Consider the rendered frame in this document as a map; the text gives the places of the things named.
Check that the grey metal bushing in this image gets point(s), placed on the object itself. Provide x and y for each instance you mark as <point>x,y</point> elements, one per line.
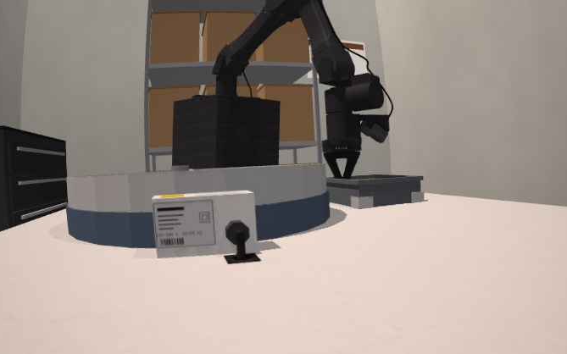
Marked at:
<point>180,168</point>

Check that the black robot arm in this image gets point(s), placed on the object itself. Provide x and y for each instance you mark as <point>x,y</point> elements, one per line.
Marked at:
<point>357,92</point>

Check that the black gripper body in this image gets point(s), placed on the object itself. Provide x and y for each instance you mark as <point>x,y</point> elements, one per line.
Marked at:
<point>334,126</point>

